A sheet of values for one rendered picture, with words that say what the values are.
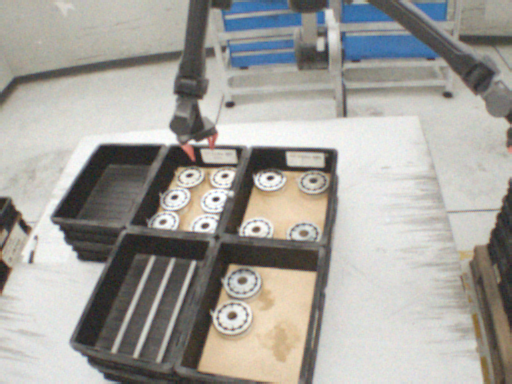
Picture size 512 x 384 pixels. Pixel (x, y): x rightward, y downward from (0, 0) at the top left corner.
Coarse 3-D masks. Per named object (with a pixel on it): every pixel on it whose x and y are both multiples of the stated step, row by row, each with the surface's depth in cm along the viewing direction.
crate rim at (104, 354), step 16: (208, 240) 122; (112, 256) 123; (208, 256) 118; (96, 288) 115; (192, 304) 108; (80, 320) 108; (80, 352) 103; (96, 352) 102; (112, 352) 101; (176, 352) 99; (144, 368) 99; (160, 368) 96
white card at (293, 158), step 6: (288, 156) 147; (294, 156) 147; (300, 156) 146; (306, 156) 146; (312, 156) 145; (318, 156) 144; (288, 162) 149; (294, 162) 149; (300, 162) 148; (306, 162) 147; (312, 162) 147; (318, 162) 146
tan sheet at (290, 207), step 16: (288, 176) 151; (256, 192) 147; (288, 192) 145; (256, 208) 142; (272, 208) 141; (288, 208) 140; (304, 208) 139; (320, 208) 138; (288, 224) 136; (320, 224) 134
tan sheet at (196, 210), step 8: (184, 168) 161; (208, 168) 159; (216, 168) 159; (176, 176) 159; (208, 176) 156; (176, 184) 156; (208, 184) 153; (200, 192) 151; (208, 192) 151; (192, 200) 149; (200, 200) 148; (160, 208) 148; (192, 208) 146; (200, 208) 146; (184, 216) 144; (192, 216) 143; (184, 224) 141
